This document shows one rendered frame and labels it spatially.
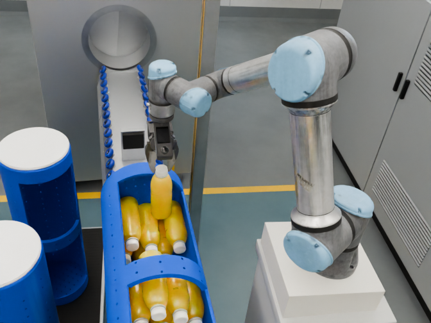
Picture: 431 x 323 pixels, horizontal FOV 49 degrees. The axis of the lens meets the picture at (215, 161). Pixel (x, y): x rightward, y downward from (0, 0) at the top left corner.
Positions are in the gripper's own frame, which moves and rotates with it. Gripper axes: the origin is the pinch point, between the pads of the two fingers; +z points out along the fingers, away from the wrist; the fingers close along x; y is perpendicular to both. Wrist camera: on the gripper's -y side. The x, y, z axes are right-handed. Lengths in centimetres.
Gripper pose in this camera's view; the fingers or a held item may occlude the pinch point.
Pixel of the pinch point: (161, 170)
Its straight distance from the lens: 147.8
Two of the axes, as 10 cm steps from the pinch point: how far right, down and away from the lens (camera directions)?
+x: -9.7, 0.7, -2.2
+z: -0.9, 7.8, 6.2
